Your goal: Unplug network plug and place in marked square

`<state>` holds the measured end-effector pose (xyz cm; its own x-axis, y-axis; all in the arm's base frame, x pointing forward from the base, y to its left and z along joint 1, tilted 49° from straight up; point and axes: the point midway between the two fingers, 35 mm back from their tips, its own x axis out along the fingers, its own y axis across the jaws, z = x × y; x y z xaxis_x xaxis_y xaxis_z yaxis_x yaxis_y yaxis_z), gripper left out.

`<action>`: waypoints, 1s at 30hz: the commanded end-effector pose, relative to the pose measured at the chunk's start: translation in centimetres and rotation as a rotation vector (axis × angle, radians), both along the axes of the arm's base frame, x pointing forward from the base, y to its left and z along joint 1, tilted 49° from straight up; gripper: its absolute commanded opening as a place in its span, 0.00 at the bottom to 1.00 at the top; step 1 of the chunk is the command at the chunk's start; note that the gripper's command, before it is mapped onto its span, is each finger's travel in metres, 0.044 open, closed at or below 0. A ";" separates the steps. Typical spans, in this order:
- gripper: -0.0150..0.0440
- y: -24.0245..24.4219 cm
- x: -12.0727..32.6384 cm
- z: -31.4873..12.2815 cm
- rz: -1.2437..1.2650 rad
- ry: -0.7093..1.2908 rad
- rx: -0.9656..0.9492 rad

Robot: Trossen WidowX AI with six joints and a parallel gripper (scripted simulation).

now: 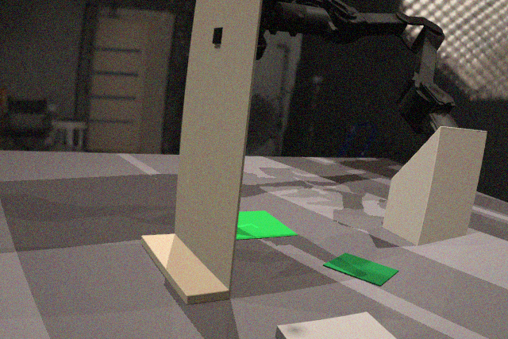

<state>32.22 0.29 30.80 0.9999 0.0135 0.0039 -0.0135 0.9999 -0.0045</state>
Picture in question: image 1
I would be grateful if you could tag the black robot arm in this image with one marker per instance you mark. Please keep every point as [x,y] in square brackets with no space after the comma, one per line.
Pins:
[418,95]

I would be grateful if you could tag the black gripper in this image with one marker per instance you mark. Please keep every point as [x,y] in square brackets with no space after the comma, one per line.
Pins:
[280,16]

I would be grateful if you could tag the beige panel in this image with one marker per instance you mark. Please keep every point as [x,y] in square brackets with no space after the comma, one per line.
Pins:
[198,258]

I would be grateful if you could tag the green square marker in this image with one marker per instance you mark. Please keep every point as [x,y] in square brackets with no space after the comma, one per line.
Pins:
[260,224]

